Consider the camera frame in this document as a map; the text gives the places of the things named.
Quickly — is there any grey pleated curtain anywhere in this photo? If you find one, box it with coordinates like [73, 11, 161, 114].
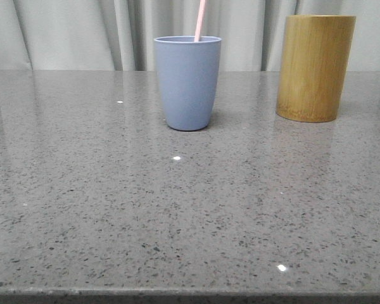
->
[0, 1, 380, 71]

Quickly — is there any blue plastic cup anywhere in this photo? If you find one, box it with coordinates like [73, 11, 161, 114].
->
[154, 35, 222, 131]

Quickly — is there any bamboo cylindrical holder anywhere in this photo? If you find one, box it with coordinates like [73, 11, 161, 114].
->
[276, 15, 356, 123]

